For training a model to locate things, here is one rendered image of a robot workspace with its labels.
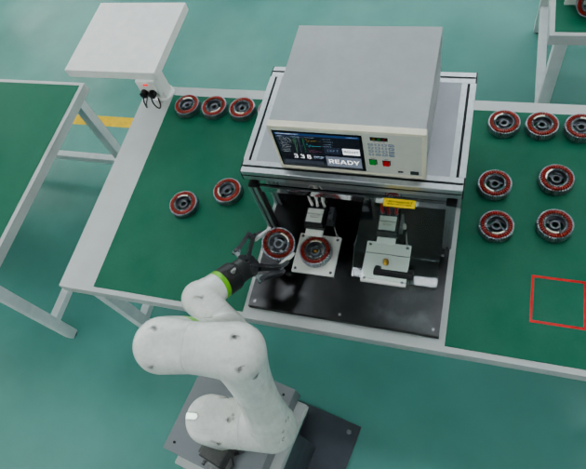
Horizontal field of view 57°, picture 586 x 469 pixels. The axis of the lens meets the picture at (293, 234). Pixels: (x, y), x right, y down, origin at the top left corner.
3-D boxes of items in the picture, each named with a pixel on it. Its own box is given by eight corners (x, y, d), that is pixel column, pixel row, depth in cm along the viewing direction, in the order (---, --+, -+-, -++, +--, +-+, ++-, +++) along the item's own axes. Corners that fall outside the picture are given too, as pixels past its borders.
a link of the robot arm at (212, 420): (253, 454, 152) (234, 448, 135) (201, 448, 155) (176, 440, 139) (260, 407, 157) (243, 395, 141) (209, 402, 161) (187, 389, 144)
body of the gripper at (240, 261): (246, 278, 165) (267, 264, 171) (229, 259, 166) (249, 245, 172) (240, 289, 171) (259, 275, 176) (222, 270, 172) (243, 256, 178)
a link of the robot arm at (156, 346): (177, 381, 107) (180, 319, 108) (119, 376, 110) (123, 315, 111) (211, 368, 125) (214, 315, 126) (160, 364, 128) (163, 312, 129)
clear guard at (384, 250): (436, 288, 151) (437, 279, 146) (352, 276, 158) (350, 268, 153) (449, 189, 165) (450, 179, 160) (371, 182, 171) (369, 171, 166)
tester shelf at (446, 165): (462, 199, 155) (463, 191, 151) (243, 179, 174) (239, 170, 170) (476, 82, 173) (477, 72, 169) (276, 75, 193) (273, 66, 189)
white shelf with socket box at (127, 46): (199, 152, 225) (153, 73, 186) (123, 145, 236) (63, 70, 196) (223, 87, 240) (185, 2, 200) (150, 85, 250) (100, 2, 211)
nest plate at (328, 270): (333, 277, 184) (333, 276, 183) (291, 272, 189) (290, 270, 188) (341, 238, 191) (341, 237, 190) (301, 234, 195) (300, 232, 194)
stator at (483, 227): (475, 216, 187) (476, 210, 183) (509, 213, 185) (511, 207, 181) (480, 245, 181) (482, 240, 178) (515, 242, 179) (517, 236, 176)
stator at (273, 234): (277, 268, 181) (277, 266, 178) (255, 244, 183) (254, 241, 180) (301, 246, 183) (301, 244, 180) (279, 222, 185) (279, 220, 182)
